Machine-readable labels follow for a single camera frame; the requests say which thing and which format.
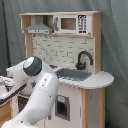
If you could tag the white microwave door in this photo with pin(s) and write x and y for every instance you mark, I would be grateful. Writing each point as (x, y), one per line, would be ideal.
(74, 24)

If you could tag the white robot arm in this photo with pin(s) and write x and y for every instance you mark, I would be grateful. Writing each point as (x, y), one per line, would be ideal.
(43, 96)

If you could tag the wooden toy kitchen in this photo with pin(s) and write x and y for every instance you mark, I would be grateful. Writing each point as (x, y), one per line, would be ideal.
(60, 50)

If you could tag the grey toy sink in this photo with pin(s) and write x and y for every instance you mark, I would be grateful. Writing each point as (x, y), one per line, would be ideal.
(72, 74)

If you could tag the black toy faucet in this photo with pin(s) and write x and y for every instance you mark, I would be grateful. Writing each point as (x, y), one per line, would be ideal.
(81, 64)

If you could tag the grey ice dispenser panel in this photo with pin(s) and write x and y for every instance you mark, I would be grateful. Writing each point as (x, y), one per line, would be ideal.
(62, 107)

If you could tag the grey range hood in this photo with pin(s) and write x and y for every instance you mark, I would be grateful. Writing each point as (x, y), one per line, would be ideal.
(39, 27)

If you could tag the oven door with handle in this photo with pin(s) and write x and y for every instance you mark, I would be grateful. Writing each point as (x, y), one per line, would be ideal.
(22, 103)

